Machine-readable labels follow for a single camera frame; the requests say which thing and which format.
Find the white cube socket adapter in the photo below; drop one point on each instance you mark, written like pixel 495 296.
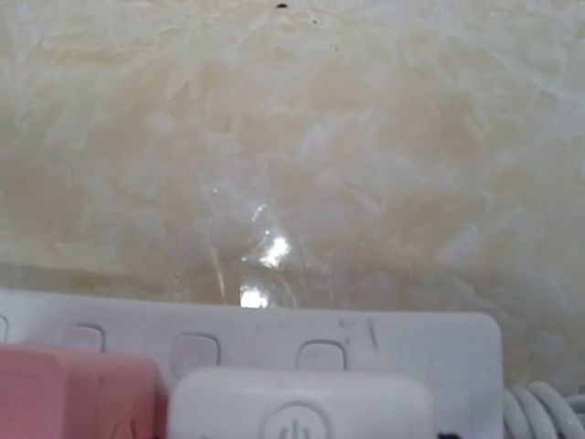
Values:
pixel 279 404

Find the white multicolour power strip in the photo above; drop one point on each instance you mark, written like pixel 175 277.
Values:
pixel 458 356

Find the pink cube socket adapter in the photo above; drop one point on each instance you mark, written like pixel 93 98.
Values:
pixel 59 393

